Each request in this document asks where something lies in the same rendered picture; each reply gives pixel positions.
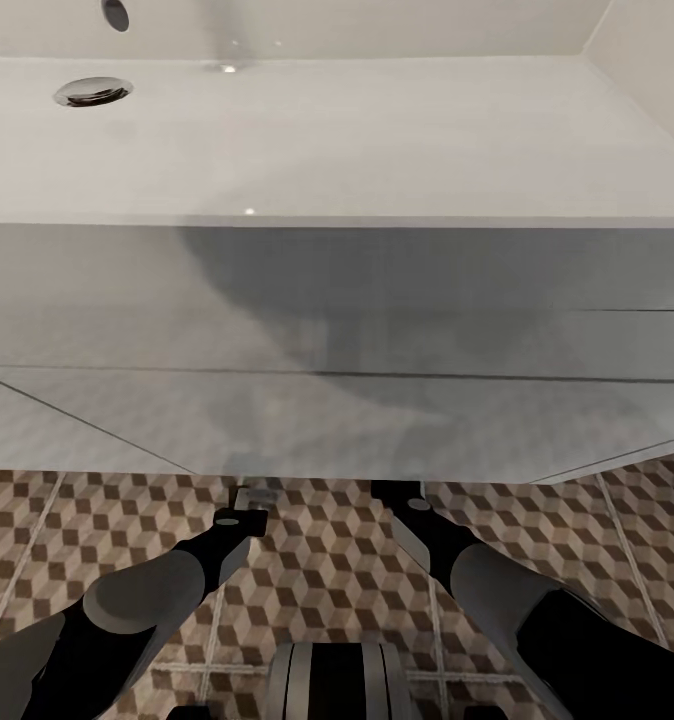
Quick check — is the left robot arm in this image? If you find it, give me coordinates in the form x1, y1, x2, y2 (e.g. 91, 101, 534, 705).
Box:
0, 488, 279, 720

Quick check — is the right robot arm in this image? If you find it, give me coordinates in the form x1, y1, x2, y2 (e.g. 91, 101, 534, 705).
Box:
371, 480, 674, 720

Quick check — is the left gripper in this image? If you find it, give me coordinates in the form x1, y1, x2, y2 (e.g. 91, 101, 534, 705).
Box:
215, 507, 268, 537

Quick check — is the robot trunk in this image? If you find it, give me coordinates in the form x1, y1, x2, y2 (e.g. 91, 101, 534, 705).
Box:
261, 643, 413, 720

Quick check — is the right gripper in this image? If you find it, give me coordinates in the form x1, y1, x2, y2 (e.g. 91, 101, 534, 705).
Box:
371, 480, 421, 502

